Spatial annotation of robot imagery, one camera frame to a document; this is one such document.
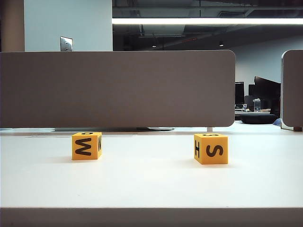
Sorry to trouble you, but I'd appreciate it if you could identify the metal wall plate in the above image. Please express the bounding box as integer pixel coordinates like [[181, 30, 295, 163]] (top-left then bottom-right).
[[60, 36, 73, 52]]

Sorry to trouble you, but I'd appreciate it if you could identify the yellow letter block H S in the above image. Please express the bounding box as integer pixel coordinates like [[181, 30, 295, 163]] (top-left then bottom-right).
[[194, 133, 229, 165]]

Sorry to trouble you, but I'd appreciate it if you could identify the grey divider panel white edge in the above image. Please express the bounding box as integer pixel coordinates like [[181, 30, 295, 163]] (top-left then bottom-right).
[[280, 49, 303, 131]]

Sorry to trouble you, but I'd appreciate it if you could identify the yellow letter block M W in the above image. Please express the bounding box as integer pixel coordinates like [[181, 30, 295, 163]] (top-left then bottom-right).
[[71, 132, 103, 161]]

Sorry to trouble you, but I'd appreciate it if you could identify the wide grey desk divider panel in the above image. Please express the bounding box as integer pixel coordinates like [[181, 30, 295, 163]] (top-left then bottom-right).
[[0, 49, 236, 129]]

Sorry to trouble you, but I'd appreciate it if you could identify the long ceiling light strip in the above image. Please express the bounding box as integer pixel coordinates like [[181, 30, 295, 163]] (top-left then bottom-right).
[[111, 17, 303, 25]]

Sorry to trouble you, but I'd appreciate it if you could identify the small black computer monitor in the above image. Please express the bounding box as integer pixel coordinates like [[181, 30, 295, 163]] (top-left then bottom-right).
[[235, 81, 245, 105]]

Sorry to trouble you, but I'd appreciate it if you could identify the large black computer monitor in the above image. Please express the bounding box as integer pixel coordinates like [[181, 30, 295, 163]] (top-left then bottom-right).
[[254, 76, 282, 116]]

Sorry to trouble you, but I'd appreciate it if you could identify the beige structural column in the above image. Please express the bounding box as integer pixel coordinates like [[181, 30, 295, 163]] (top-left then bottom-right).
[[0, 0, 25, 52]]

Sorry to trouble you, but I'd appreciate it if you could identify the black round cushion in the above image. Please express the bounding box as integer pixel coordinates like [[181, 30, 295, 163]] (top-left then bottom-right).
[[240, 113, 277, 124]]

